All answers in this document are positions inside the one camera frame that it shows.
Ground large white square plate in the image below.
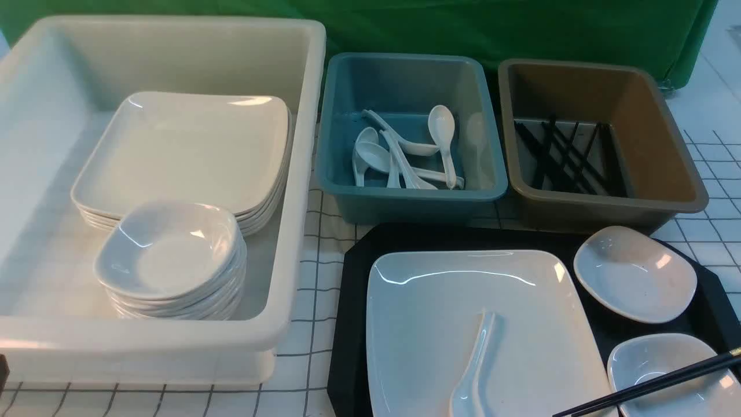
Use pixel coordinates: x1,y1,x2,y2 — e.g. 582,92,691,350
366,249,611,416

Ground white ceramic soup spoon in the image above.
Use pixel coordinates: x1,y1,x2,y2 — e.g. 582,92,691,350
448,310,497,416

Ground white small dish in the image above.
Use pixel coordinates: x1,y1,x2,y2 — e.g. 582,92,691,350
608,333,740,416
573,225,698,324

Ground black chopstick pair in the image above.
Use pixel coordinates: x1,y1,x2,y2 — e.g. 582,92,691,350
555,347,740,416

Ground white spoon left in bin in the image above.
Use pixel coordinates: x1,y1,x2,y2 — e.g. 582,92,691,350
351,127,446,189

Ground white spoon crossing in bin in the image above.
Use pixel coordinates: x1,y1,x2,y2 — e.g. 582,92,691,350
362,110,439,189

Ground white spoon upright in bin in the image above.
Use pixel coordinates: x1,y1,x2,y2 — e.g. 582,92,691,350
428,104,457,189

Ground blue plastic bin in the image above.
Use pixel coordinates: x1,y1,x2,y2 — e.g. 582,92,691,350
314,53,508,225

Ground stack of white square plates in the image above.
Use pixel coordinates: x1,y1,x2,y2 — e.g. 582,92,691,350
71,92,294,236

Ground stack of white small dishes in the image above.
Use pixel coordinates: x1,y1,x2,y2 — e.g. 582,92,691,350
94,201,248,320

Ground black chopsticks in brown bin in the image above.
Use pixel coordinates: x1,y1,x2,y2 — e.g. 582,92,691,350
513,115,630,197

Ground large white plastic bin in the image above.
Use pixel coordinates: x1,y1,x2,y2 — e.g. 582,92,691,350
2,16,327,390

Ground brown plastic bin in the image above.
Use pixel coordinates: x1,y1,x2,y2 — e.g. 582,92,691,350
498,58,709,234

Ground green cloth backdrop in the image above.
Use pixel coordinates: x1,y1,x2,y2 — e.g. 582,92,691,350
1,1,717,88

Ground black serving tray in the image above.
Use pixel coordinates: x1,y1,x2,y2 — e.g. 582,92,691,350
328,224,740,416

